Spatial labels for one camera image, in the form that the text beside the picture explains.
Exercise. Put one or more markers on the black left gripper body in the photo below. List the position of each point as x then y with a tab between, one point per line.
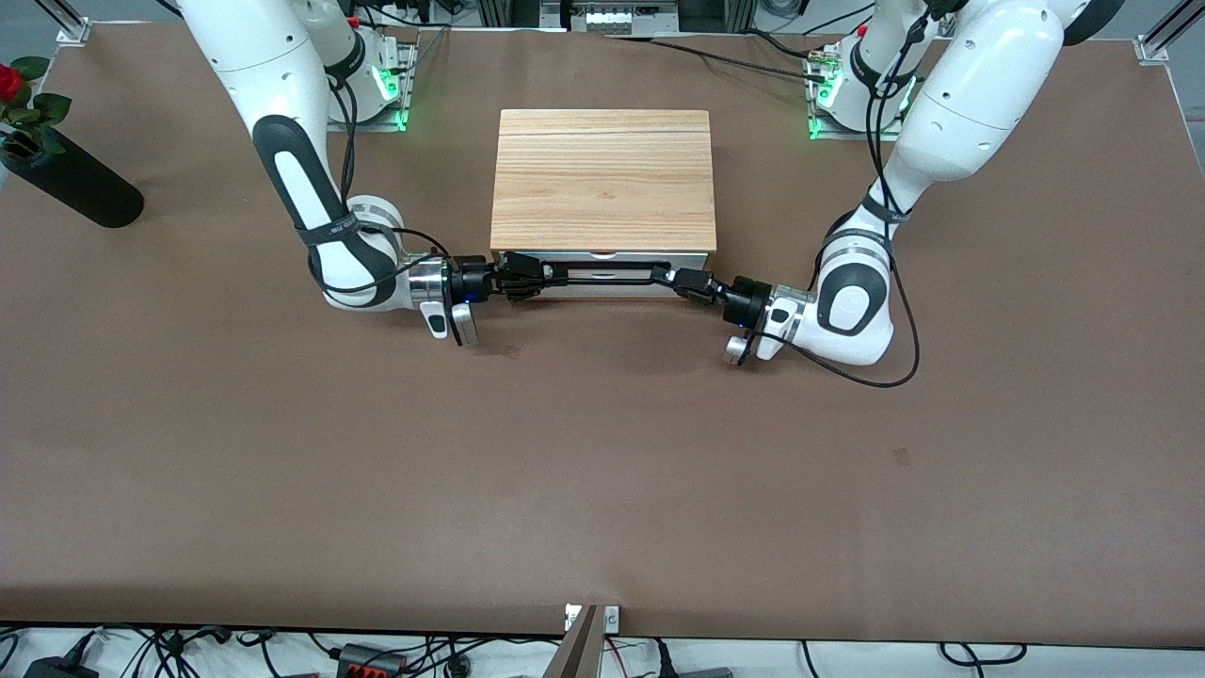
748	298

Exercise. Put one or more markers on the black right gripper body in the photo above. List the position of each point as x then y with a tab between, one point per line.
470	282

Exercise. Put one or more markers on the white-fronted wooden drawer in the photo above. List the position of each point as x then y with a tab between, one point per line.
602	259

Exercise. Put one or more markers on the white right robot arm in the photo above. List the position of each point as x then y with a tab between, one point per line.
282	169

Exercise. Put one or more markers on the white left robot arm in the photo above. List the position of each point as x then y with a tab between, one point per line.
979	94

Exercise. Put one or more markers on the light wooden drawer cabinet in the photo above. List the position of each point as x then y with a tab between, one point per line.
602	179

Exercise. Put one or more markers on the brown table cover sheet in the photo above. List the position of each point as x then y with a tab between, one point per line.
602	471

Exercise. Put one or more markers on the white power strip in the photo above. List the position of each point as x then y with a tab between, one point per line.
607	17

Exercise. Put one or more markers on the grey floor box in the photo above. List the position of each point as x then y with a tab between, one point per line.
704	672

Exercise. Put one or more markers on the red and black connector block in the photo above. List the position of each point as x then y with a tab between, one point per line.
369	661

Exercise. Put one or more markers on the black cylindrical vase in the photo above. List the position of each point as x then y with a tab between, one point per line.
80	188

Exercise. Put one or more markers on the black power adapter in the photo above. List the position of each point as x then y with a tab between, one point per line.
56	667

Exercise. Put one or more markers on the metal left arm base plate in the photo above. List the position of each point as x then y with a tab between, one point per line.
817	127

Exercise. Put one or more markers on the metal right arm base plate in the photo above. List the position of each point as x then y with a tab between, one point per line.
407	89

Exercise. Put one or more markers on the black aluminium frame profile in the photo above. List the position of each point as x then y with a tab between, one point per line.
508	11

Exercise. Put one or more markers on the silver post bracket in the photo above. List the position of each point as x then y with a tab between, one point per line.
612	619

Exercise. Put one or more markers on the wooden camera post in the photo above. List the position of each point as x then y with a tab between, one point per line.
576	654

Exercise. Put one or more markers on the aluminium frame corner bracket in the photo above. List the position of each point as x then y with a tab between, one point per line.
73	28
1156	47

